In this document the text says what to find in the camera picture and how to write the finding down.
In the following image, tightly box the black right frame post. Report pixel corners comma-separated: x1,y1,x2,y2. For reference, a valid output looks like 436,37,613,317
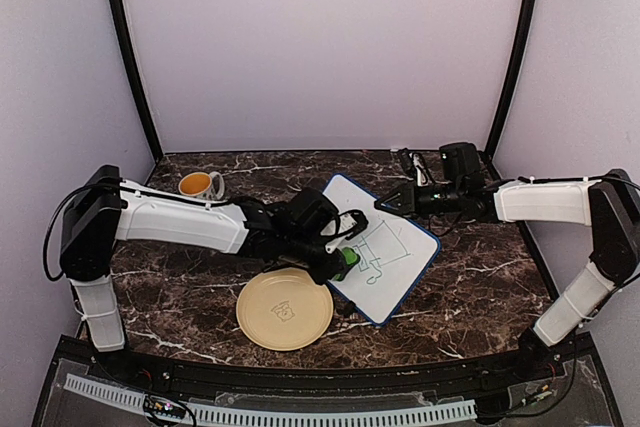
484,0,536,163

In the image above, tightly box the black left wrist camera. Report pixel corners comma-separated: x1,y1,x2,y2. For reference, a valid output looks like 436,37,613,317
288,188,369,245

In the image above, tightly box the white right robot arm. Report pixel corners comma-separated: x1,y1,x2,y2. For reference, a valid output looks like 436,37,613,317
375,169,639,381

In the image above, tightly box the black left frame post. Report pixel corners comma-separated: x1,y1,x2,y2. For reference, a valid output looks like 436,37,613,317
108,0,164,163

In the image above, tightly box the yellow plate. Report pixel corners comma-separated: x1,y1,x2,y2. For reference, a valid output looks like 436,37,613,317
236,267,334,352

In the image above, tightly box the blue framed whiteboard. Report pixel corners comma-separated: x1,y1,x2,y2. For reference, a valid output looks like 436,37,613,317
324,174,441,326

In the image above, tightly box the black frame post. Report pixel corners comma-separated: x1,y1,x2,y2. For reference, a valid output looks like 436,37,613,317
108,0,164,163
484,0,536,163

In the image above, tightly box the white slotted cable duct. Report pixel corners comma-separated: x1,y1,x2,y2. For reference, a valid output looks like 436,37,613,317
63,374,477,427

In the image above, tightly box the white patterned mug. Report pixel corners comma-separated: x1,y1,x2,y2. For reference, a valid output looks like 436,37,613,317
178,171,225,201

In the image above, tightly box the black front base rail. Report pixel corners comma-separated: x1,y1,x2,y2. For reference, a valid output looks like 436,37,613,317
51,334,595,415

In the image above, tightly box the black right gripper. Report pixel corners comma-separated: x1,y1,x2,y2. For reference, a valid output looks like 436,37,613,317
375,180,464,220

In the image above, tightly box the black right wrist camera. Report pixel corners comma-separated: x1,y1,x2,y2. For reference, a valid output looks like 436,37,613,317
439,142,482,182

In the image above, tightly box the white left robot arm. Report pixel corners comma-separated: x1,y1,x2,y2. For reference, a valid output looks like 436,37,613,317
52,165,347,383

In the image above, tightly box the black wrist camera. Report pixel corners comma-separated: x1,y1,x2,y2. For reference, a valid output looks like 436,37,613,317
439,142,482,182
288,188,369,245

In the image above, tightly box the green whiteboard eraser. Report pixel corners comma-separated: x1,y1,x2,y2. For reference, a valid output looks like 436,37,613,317
331,247,361,282

